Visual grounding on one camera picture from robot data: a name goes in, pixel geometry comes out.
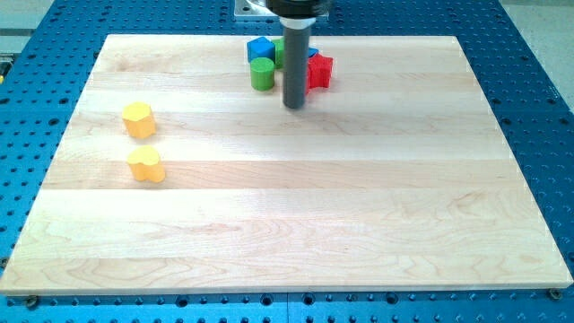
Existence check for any black robot arm end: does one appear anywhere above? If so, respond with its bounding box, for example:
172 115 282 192
265 0 334 30

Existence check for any green circle block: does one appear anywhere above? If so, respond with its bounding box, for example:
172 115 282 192
250 57 274 91

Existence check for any yellow heart block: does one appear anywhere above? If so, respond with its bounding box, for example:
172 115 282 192
126 145 166 183

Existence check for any red star block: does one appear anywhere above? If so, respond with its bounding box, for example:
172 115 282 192
306 53 334 94

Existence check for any light wooden board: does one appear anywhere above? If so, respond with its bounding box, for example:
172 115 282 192
1 34 572 296

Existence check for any blue cube block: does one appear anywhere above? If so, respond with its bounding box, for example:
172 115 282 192
246 37 275 63

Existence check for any green block behind rod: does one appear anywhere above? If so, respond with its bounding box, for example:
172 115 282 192
271 38 284 69

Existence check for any gray cylindrical pusher rod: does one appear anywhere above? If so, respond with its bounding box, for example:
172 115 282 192
283 27 310 109

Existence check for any yellow hexagon block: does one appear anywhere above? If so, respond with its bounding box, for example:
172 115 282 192
122 101 156 139

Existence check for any blue perforated table plate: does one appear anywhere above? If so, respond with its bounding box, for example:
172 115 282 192
1 1 573 322

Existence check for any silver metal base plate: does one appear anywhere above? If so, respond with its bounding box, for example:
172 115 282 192
233 0 330 21

